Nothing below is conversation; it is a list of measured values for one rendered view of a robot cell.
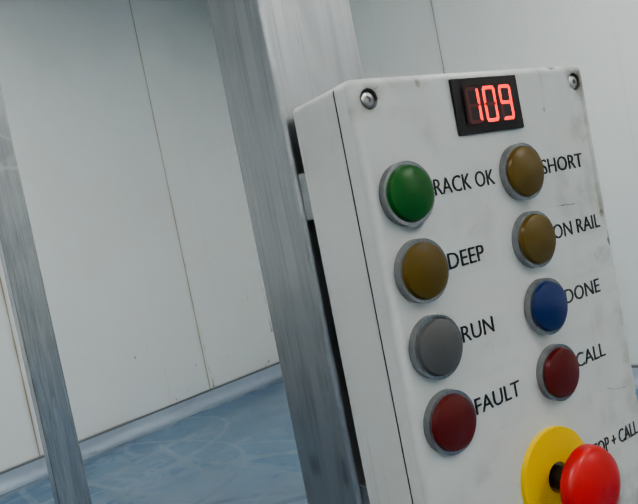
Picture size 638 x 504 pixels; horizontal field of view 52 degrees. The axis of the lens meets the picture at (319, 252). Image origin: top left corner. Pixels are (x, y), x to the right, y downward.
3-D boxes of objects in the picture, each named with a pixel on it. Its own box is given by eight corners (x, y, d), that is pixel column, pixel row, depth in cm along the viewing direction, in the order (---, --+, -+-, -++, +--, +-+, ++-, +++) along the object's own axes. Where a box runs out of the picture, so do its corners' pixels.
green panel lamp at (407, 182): (443, 217, 30) (432, 158, 30) (398, 227, 29) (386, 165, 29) (431, 218, 31) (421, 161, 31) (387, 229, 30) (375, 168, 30)
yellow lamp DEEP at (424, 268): (457, 293, 31) (446, 234, 31) (413, 307, 29) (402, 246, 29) (445, 293, 31) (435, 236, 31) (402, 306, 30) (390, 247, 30)
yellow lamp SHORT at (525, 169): (552, 192, 35) (543, 140, 35) (518, 200, 33) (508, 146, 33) (540, 194, 35) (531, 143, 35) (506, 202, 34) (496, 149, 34)
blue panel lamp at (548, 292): (576, 325, 35) (567, 274, 35) (543, 338, 34) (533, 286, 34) (563, 324, 36) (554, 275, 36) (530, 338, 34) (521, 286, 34)
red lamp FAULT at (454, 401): (485, 442, 31) (475, 385, 31) (443, 463, 30) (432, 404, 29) (473, 439, 32) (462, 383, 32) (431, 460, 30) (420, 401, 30)
